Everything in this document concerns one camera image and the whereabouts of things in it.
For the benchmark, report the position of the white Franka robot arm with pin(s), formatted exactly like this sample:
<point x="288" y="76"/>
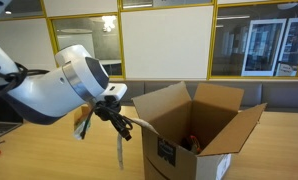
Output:
<point x="49" y="90"/>

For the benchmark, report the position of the medium white wall panel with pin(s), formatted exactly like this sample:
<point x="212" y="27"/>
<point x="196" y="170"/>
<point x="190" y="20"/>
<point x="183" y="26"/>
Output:
<point x="29" y="36"/>

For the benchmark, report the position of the large white wall panel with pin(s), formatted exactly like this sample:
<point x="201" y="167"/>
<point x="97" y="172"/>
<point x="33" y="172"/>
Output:
<point x="165" y="43"/>

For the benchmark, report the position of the grey bench back cushion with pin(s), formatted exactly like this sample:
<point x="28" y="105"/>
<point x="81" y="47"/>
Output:
<point x="285" y="95"/>
<point x="132" y="88"/>
<point x="252" y="93"/>

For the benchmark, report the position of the grey open laptop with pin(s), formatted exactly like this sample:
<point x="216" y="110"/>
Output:
<point x="2" y="129"/>

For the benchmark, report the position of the orange and black tape measure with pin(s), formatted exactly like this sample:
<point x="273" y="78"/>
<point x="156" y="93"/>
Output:
<point x="195" y="144"/>

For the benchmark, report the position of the cardboard shipping box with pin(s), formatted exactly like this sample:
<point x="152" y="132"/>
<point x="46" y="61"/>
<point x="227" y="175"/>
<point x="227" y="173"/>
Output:
<point x="222" y="133"/>

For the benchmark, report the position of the narrow white wall panel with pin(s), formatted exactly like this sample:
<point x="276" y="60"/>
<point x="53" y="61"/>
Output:
<point x="79" y="6"/>

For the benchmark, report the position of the yellow window frame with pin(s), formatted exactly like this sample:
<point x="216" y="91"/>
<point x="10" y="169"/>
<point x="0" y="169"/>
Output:
<point x="212" y="43"/>

